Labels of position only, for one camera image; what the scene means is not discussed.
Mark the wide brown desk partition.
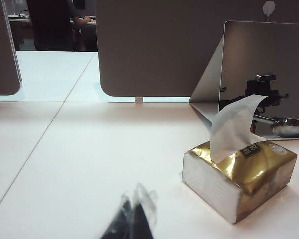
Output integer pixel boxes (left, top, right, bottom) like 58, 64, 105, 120
94, 0, 299, 98

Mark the person in dark shirt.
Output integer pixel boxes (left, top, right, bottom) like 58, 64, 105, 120
26, 0, 97, 52

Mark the white tissue sheet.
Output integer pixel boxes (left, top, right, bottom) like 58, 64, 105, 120
209, 94, 269, 164

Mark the standing metal mirror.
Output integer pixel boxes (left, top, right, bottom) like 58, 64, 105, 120
189, 20, 299, 141

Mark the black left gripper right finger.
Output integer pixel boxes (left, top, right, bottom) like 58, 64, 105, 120
132, 183, 158, 239

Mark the gold tissue pack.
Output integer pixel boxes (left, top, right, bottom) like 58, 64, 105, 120
181, 140, 298, 225

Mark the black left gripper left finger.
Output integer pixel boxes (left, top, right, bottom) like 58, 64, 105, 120
99, 191, 136, 239

